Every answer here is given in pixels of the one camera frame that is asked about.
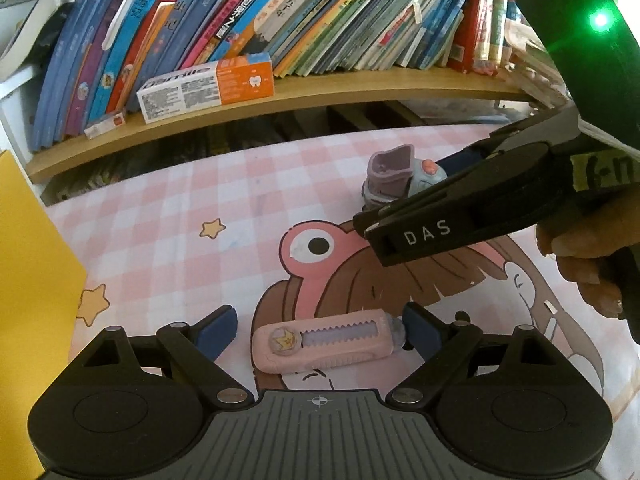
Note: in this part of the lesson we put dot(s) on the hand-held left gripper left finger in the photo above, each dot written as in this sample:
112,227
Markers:
220,327

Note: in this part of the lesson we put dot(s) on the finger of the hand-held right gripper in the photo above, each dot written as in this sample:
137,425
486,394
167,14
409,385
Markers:
457,162
425,235

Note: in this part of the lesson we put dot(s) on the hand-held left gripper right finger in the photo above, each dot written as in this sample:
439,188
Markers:
417,330

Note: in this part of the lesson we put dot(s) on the purple toy car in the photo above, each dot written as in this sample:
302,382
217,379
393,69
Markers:
395,172

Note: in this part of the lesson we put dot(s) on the pink utility knife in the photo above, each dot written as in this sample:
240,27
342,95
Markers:
325,342

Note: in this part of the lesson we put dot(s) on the person's right hand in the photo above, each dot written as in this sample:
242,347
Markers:
585,270

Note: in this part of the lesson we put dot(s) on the pile of pale papers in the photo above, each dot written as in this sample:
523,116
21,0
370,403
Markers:
535,70

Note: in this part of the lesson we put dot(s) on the pink checked printed mat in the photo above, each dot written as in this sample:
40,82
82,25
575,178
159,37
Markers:
190,240

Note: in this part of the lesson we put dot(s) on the curved wooden shelf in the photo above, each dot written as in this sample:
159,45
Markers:
325,92

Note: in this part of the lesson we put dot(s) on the row of colourful books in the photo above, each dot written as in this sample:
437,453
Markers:
280,20

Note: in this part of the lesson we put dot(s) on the small white red box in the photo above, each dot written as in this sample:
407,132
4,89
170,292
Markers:
104,126

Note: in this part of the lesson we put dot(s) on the white orange toothpaste box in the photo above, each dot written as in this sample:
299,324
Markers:
210,87

